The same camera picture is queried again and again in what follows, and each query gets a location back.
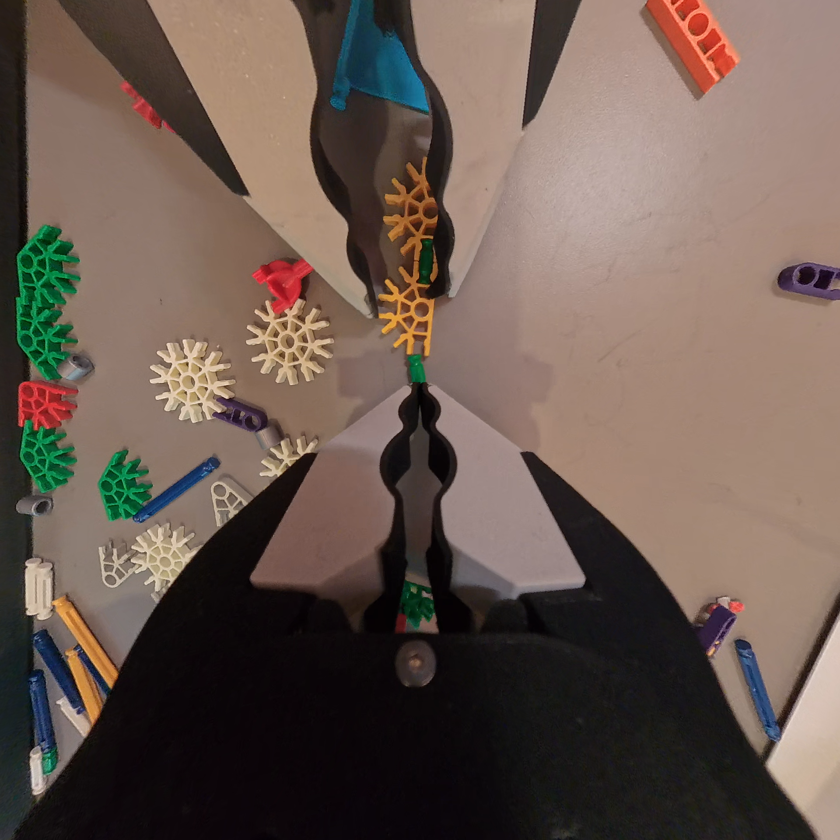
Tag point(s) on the blue rod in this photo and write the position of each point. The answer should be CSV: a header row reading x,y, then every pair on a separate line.
x,y
177,489
92,669
758,689
40,712
58,669

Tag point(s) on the yellow rod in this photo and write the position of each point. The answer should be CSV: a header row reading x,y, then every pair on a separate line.
x,y
85,640
85,686

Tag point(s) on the pair of white rods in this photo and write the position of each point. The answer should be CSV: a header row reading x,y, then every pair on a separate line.
x,y
38,587

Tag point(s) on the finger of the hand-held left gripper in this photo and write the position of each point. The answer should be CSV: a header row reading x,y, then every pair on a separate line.
x,y
262,131
485,98

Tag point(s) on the grey spacer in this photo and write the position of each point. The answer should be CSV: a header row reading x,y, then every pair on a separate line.
x,y
268,434
34,505
79,367

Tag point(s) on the red double-ended connector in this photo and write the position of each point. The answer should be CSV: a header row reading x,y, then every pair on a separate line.
x,y
282,279

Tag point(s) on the purple connector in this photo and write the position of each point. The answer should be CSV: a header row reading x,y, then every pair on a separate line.
x,y
239,413
810,279

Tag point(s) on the purple and yellow rod assembly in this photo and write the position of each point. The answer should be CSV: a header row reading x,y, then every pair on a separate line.
x,y
715,623

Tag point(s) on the red connector piece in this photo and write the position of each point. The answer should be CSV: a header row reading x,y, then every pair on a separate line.
x,y
141,105

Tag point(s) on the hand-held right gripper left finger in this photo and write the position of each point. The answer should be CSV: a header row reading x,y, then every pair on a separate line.
x,y
328,525

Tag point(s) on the short green rod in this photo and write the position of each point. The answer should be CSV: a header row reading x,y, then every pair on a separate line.
x,y
415,369
426,259
50,761

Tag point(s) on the green fan connector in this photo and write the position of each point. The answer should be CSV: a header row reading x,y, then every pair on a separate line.
x,y
46,262
123,485
43,338
46,459

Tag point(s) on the white rod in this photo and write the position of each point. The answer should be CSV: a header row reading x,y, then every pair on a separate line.
x,y
72,715
37,768

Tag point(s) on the red fan connector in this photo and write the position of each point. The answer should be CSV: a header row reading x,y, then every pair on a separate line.
x,y
44,403

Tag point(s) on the light grey wedge connector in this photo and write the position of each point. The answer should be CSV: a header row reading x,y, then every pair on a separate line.
x,y
115,563
228,500

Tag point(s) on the orange slotted strip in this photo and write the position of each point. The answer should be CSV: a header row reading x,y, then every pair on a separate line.
x,y
692,43

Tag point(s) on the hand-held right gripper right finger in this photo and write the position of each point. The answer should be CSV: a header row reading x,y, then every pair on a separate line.
x,y
505,525

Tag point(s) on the cyan flat panel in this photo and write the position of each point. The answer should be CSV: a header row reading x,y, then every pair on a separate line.
x,y
377,59

